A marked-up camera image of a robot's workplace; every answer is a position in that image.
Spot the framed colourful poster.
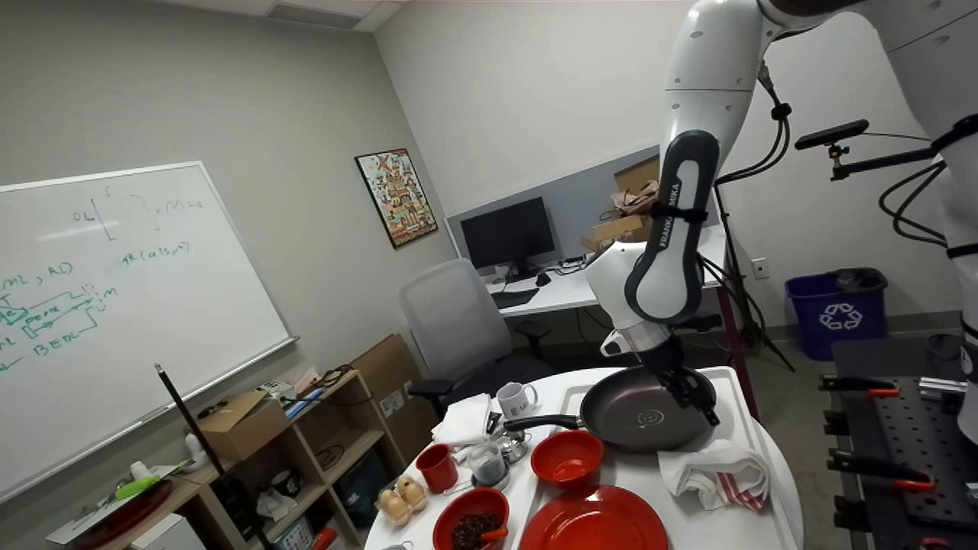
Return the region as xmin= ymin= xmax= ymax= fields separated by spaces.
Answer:
xmin=352 ymin=147 xmax=442 ymax=252

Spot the red plate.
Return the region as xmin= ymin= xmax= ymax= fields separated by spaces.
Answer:
xmin=517 ymin=483 xmax=671 ymax=550

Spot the open cardboard box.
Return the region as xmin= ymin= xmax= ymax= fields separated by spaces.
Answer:
xmin=609 ymin=152 xmax=666 ymax=217

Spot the glass shaker with metal lid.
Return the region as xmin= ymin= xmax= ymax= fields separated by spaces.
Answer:
xmin=499 ymin=424 xmax=533 ymax=467
xmin=467 ymin=442 xmax=515 ymax=489

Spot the brown egg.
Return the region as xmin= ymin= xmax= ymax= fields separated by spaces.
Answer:
xmin=397 ymin=473 xmax=432 ymax=512
xmin=375 ymin=487 xmax=407 ymax=527

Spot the whiteboard with green writing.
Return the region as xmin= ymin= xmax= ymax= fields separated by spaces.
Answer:
xmin=0 ymin=159 xmax=300 ymax=507

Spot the black keyboard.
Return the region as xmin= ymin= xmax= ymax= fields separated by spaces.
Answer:
xmin=491 ymin=288 xmax=545 ymax=311

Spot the empty red bowl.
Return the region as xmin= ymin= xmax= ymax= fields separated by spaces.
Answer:
xmin=528 ymin=429 xmax=609 ymax=496

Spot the thin black pole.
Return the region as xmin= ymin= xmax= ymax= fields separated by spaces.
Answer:
xmin=151 ymin=361 xmax=262 ymax=550

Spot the red mug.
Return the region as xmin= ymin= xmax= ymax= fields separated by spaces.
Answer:
xmin=412 ymin=442 xmax=463 ymax=497

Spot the wooden shelf unit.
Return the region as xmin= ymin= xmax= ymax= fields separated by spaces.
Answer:
xmin=42 ymin=367 xmax=412 ymax=550

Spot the white napkin stack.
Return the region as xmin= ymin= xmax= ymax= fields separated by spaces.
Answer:
xmin=428 ymin=392 xmax=499 ymax=450

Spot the red bowl with beans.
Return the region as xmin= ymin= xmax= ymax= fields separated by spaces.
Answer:
xmin=432 ymin=487 xmax=515 ymax=550

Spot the round white table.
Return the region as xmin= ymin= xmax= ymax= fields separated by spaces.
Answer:
xmin=362 ymin=364 xmax=806 ymax=550

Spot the red dish on shelf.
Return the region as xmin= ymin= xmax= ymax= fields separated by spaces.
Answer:
xmin=70 ymin=477 xmax=178 ymax=550

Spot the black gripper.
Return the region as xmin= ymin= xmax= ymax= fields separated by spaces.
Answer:
xmin=638 ymin=336 xmax=724 ymax=432

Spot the white mug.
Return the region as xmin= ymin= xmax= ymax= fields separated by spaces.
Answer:
xmin=491 ymin=378 xmax=540 ymax=424

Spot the black tripod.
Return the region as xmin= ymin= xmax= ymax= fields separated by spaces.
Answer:
xmin=710 ymin=181 xmax=800 ymax=376

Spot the black base cable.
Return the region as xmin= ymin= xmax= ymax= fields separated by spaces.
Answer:
xmin=876 ymin=159 xmax=957 ymax=248

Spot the small cardboard box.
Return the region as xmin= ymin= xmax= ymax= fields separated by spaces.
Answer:
xmin=193 ymin=387 xmax=292 ymax=467

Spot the blue recycling bin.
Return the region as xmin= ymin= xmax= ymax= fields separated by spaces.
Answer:
xmin=783 ymin=267 xmax=893 ymax=364

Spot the black frying pan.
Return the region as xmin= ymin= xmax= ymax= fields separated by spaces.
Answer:
xmin=500 ymin=364 xmax=719 ymax=459

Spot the flat cardboard box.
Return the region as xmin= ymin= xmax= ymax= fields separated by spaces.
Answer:
xmin=585 ymin=210 xmax=658 ymax=261

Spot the grey back office chair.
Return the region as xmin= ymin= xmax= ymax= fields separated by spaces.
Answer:
xmin=395 ymin=256 xmax=555 ymax=412

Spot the black perforated workbench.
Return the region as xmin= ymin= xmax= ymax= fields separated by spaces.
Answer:
xmin=819 ymin=332 xmax=978 ymax=550

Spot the white office desk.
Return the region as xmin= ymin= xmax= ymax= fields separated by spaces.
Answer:
xmin=486 ymin=224 xmax=735 ymax=323

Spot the white tray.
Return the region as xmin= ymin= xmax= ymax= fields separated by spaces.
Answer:
xmin=505 ymin=364 xmax=795 ymax=550

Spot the black camera on stand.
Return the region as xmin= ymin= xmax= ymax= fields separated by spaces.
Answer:
xmin=792 ymin=117 xmax=943 ymax=188

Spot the orange handled black clamp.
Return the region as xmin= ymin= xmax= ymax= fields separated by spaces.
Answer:
xmin=817 ymin=372 xmax=904 ymax=402
xmin=824 ymin=447 xmax=938 ymax=497

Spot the white towel with red print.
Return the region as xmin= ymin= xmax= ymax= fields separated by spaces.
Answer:
xmin=654 ymin=442 xmax=775 ymax=519

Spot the black computer monitor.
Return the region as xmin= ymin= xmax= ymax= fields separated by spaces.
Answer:
xmin=460 ymin=193 xmax=558 ymax=283

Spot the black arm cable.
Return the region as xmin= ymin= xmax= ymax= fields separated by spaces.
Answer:
xmin=713 ymin=61 xmax=797 ymax=189

